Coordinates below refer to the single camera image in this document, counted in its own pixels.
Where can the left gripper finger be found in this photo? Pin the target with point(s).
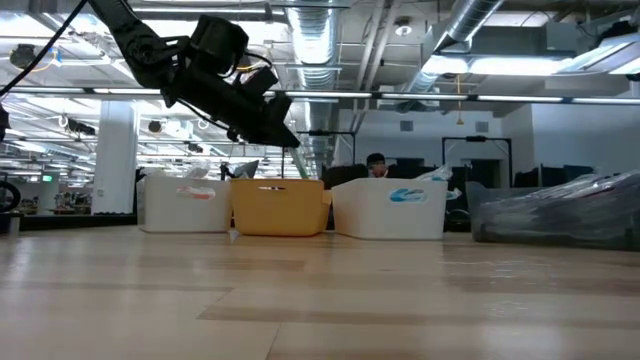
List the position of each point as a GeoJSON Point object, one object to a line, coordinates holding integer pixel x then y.
{"type": "Point", "coordinates": [280, 132]}
{"type": "Point", "coordinates": [262, 80]}

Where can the orange toothbrush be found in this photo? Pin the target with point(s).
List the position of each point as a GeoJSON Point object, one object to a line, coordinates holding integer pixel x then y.
{"type": "Point", "coordinates": [196, 193]}

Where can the blue toothbrush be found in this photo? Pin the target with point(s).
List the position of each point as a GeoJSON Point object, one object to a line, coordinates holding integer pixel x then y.
{"type": "Point", "coordinates": [407, 195]}
{"type": "Point", "coordinates": [435, 174]}

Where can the grey translucent plastic bin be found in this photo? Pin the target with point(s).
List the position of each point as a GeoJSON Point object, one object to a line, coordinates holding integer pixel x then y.
{"type": "Point", "coordinates": [550, 215]}

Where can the purple toothbrush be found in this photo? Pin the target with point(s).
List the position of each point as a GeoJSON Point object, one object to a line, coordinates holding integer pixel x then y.
{"type": "Point", "coordinates": [575, 200]}

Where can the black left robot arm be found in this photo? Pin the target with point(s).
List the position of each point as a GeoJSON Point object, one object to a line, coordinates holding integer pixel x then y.
{"type": "Point", "coordinates": [140, 45]}

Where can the grey tilted monitor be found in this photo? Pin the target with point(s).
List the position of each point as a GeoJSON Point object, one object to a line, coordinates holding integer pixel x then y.
{"type": "Point", "coordinates": [247, 169]}

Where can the orange plastic bin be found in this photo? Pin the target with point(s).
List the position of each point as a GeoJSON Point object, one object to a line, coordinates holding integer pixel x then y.
{"type": "Point", "coordinates": [280, 215]}

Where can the person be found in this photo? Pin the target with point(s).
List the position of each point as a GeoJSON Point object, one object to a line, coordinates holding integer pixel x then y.
{"type": "Point", "coordinates": [377, 165]}

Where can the white plastic bin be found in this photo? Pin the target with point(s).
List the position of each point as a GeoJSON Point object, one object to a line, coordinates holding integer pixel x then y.
{"type": "Point", "coordinates": [155, 215]}
{"type": "Point", "coordinates": [360, 215]}

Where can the white square pillar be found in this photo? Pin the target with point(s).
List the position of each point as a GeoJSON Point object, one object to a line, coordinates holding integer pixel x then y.
{"type": "Point", "coordinates": [115, 160]}

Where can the black office partition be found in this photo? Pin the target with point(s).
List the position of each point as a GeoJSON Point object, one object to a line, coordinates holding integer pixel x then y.
{"type": "Point", "coordinates": [410, 167]}

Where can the LED light bar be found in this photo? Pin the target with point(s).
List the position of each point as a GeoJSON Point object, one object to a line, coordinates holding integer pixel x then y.
{"type": "Point", "coordinates": [425, 96]}

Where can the green exit sign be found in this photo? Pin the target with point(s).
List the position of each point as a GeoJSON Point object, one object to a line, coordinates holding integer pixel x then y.
{"type": "Point", "coordinates": [47, 178]}

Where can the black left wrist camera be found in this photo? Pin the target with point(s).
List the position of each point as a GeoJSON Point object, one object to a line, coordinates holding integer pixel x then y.
{"type": "Point", "coordinates": [217, 42]}

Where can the silver ventilation duct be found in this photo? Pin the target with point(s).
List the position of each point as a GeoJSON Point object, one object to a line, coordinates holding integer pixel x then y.
{"type": "Point", "coordinates": [312, 50]}
{"type": "Point", "coordinates": [470, 20]}

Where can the black rig frame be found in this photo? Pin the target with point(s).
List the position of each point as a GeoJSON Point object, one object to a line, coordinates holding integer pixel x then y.
{"type": "Point", "coordinates": [475, 138]}

